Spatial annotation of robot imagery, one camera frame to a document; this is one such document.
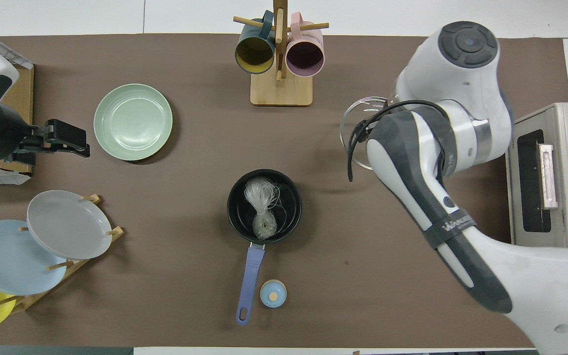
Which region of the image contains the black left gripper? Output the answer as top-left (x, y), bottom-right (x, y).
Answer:
top-left (15, 119), bottom-right (91, 166)

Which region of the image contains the white vermicelli bundle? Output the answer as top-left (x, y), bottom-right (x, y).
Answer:
top-left (243, 177), bottom-right (285, 241)

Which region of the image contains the glass lid blue knob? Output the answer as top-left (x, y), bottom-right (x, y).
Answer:
top-left (339, 96), bottom-right (389, 171)

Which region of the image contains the light green plate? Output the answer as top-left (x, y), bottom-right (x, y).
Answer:
top-left (93, 83), bottom-right (174, 162)

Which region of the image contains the grey plate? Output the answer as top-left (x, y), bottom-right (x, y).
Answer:
top-left (27, 190), bottom-right (113, 260)

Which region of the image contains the wooden plate rack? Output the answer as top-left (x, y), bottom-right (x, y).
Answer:
top-left (0, 194), bottom-right (125, 314)

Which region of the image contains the light blue plate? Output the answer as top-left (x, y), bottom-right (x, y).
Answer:
top-left (0, 219), bottom-right (68, 296)

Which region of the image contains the brown table mat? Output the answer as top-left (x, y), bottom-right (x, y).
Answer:
top-left (0, 34), bottom-right (568, 348)

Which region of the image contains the dark teal mug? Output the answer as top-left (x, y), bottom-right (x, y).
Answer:
top-left (235, 11), bottom-right (277, 75)

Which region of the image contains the wooden mug tree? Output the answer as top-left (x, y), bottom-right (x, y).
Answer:
top-left (233, 0), bottom-right (329, 107)

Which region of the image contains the pink mug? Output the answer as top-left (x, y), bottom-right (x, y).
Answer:
top-left (285, 12), bottom-right (325, 78)

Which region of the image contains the black pot blue handle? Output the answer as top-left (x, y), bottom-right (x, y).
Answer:
top-left (227, 169), bottom-right (303, 325)

